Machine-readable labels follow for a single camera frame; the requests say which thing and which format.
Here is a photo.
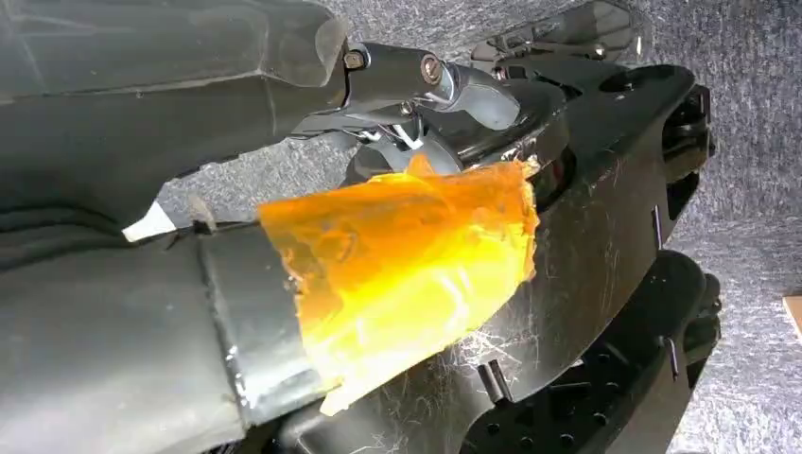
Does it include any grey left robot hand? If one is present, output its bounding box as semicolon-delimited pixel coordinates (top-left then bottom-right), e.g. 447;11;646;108
0;0;541;454

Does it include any pale wooden panel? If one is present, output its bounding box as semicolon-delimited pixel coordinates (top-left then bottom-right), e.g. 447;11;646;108
781;292;802;342

